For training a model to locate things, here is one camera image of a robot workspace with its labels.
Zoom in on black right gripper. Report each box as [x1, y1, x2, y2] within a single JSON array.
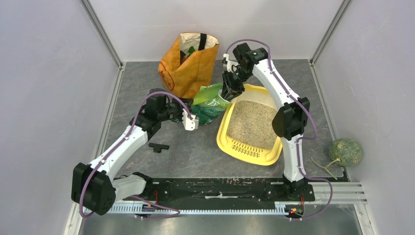
[[220, 67, 253, 102]]

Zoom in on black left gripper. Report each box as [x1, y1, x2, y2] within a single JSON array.
[[158, 95, 193, 122]]

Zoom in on green cat litter bag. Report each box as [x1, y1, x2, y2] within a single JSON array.
[[189, 83, 231, 126]]

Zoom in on black bag clip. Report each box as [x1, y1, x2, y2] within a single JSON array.
[[148, 142, 170, 153]]

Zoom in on yellow litter box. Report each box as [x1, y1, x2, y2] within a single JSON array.
[[216, 84, 282, 166]]

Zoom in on orange paper shopping bag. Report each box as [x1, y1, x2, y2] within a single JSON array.
[[158, 32, 220, 98]]

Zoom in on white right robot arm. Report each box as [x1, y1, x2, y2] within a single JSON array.
[[220, 39, 310, 200]]

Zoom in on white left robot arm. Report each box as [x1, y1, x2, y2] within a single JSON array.
[[71, 89, 198, 218]]

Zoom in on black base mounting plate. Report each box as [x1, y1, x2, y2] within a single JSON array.
[[139, 177, 315, 209]]

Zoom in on green netted melon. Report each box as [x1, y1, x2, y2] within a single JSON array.
[[311, 138, 363, 180]]

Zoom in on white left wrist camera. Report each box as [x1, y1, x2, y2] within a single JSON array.
[[182, 109, 199, 131]]

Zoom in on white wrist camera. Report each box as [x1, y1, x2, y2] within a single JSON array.
[[182, 109, 199, 131], [222, 53, 239, 73]]

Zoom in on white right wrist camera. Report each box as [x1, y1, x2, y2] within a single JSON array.
[[222, 53, 239, 73]]

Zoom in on aluminium slotted rail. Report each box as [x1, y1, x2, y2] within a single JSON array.
[[107, 201, 299, 216]]

